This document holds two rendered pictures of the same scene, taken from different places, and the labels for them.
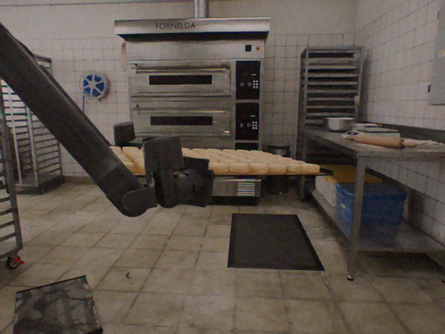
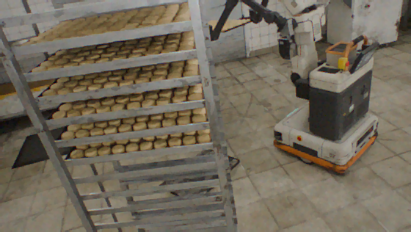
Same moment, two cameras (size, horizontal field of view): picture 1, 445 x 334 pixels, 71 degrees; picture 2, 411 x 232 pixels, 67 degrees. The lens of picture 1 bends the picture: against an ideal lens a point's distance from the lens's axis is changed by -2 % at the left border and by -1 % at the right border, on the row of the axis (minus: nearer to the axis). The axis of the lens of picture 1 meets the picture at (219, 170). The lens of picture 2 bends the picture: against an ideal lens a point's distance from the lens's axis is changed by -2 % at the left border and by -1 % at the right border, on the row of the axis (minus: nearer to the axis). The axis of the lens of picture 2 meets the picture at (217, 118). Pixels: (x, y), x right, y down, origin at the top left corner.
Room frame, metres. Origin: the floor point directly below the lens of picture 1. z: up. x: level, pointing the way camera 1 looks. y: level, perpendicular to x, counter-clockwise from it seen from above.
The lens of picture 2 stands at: (1.95, 3.01, 1.71)
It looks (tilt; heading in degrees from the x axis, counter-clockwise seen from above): 29 degrees down; 254
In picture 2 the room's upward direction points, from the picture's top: 9 degrees counter-clockwise
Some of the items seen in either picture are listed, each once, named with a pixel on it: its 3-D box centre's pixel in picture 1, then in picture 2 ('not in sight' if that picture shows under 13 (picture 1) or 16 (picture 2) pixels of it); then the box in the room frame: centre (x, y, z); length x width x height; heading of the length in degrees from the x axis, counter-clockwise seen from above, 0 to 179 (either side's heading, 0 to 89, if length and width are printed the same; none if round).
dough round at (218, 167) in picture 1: (218, 167); not in sight; (0.77, 0.00, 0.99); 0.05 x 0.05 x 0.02
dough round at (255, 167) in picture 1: (259, 167); not in sight; (0.81, -0.11, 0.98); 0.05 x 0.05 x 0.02
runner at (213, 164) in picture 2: not in sight; (144, 170); (1.97, 1.96, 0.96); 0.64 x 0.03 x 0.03; 160
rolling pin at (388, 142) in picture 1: (377, 140); not in sight; (2.15, -1.09, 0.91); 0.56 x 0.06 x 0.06; 24
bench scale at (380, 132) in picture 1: (369, 134); not in sight; (2.52, -1.21, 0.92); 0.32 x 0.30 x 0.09; 93
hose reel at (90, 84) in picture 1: (95, 110); not in sight; (4.58, 1.78, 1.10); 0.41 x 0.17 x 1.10; 86
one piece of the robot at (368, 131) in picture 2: not in sight; (364, 135); (0.31, 1.42, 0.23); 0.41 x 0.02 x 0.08; 23
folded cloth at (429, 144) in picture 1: (416, 142); not in sight; (2.16, -1.37, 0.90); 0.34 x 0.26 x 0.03; 164
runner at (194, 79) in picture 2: not in sight; (118, 89); (1.97, 1.96, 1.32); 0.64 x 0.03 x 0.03; 160
